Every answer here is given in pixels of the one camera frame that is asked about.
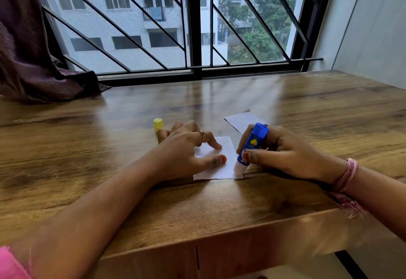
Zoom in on pink thread bracelet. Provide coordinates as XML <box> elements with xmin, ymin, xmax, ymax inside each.
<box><xmin>329</xmin><ymin>158</ymin><xmax>365</xmax><ymax>219</ymax></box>

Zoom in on white apartment building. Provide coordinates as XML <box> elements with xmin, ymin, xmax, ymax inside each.
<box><xmin>35</xmin><ymin>0</ymin><xmax>266</xmax><ymax>73</ymax></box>

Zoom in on person's right hand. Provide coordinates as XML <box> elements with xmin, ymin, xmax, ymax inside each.
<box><xmin>236</xmin><ymin>125</ymin><xmax>348</xmax><ymax>184</ymax></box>

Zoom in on person's left hand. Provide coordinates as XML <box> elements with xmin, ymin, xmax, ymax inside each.
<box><xmin>149</xmin><ymin>120</ymin><xmax>228</xmax><ymax>183</ymax></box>

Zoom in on purple curtain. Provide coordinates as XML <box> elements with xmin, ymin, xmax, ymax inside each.
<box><xmin>0</xmin><ymin>0</ymin><xmax>112</xmax><ymax>104</ymax></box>

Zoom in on blue glue stick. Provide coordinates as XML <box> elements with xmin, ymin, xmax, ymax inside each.
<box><xmin>233</xmin><ymin>122</ymin><xmax>269</xmax><ymax>175</ymax></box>

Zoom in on black table leg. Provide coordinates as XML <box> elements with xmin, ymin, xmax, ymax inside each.
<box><xmin>335</xmin><ymin>250</ymin><xmax>368</xmax><ymax>279</ymax></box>

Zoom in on pink sleeve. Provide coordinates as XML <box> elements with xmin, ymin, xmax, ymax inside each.
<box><xmin>0</xmin><ymin>246</ymin><xmax>32</xmax><ymax>279</ymax></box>

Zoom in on black metal window grille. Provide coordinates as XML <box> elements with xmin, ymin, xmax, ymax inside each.
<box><xmin>41</xmin><ymin>0</ymin><xmax>324</xmax><ymax>73</ymax></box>

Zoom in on person's left forearm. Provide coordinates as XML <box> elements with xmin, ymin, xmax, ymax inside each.
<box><xmin>9</xmin><ymin>164</ymin><xmax>165</xmax><ymax>279</ymax></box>

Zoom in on green trees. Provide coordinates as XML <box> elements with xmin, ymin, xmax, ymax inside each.
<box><xmin>219</xmin><ymin>0</ymin><xmax>302</xmax><ymax>64</ymax></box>

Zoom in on black window frame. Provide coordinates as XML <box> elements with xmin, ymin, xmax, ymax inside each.
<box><xmin>27</xmin><ymin>0</ymin><xmax>338</xmax><ymax>87</ymax></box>

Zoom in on white paper piece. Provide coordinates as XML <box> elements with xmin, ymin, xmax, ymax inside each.
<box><xmin>192</xmin><ymin>136</ymin><xmax>244</xmax><ymax>181</ymax></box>
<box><xmin>223</xmin><ymin>109</ymin><xmax>269</xmax><ymax>135</ymax></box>

